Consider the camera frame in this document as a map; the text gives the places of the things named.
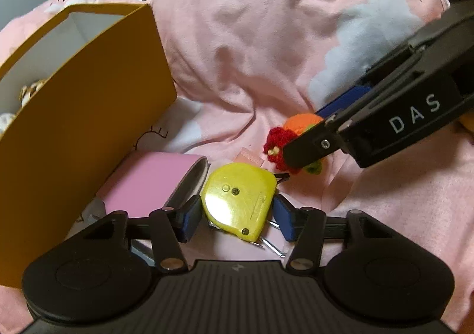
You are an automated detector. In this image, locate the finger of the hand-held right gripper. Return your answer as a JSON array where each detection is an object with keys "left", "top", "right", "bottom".
[
  {"left": 281, "top": 115, "right": 353, "bottom": 172},
  {"left": 315, "top": 34, "right": 426, "bottom": 121}
]

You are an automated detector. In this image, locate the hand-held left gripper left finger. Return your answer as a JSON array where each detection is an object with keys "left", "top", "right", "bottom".
[{"left": 79, "top": 194, "right": 203, "bottom": 272}]

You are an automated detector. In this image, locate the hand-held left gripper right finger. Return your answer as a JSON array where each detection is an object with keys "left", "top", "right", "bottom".
[{"left": 271, "top": 194, "right": 395, "bottom": 272}]

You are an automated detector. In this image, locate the red orange crochet flower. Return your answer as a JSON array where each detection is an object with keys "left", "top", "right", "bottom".
[{"left": 263, "top": 113, "right": 328, "bottom": 176}]

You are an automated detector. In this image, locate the yellow tape measure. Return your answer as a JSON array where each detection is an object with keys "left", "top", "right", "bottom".
[{"left": 200, "top": 163, "right": 279, "bottom": 243}]

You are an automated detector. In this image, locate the pink card holder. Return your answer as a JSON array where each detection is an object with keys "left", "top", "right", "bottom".
[{"left": 95, "top": 151, "right": 210, "bottom": 225}]

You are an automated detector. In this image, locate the orange cardboard box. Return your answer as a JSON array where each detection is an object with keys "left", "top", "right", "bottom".
[{"left": 0, "top": 3, "right": 178, "bottom": 289}]

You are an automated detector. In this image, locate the white plush toy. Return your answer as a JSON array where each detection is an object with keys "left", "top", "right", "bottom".
[{"left": 0, "top": 78, "right": 47, "bottom": 131}]

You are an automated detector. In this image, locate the thin metal clip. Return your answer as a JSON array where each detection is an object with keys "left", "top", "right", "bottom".
[{"left": 255, "top": 221, "right": 286, "bottom": 258}]

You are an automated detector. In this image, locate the small pink tag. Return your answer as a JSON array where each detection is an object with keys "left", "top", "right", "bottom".
[{"left": 239, "top": 146, "right": 265, "bottom": 168}]

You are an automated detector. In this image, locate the pink cloud print blanket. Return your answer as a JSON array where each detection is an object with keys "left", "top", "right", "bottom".
[{"left": 0, "top": 0, "right": 474, "bottom": 334}]

